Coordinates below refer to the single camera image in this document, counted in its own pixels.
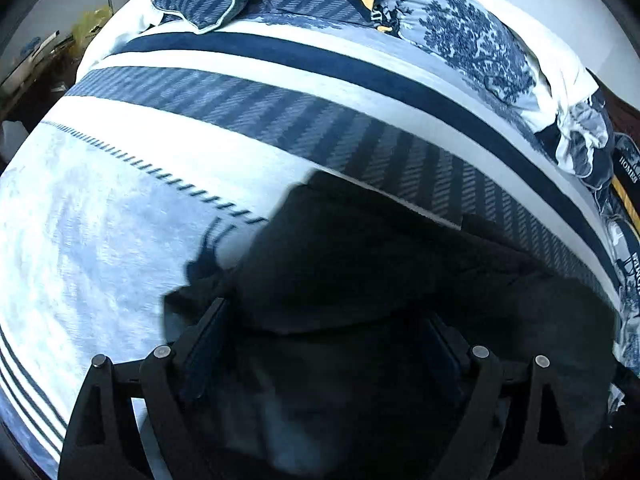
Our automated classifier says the dark wooden headboard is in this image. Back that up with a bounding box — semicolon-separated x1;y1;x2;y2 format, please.
587;69;640;137

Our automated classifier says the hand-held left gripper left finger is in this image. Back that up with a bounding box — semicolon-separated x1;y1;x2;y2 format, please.
57;299;238;480

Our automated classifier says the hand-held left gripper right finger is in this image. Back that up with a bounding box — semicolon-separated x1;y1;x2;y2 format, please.
422;310;603;480

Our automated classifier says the blue white printed quilt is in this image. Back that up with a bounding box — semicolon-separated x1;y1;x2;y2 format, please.
372;0;617;191

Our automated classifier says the blue white printed bed sheet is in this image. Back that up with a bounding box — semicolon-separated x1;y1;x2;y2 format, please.
0;0;626;480

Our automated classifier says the black puffer jacket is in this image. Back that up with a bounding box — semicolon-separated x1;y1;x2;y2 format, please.
164;169;623;480

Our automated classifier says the dark wooden side table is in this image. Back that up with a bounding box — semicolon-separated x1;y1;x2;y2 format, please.
0;30;83;128

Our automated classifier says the yellow plastic bag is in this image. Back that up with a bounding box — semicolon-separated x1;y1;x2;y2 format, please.
74;7;112;48

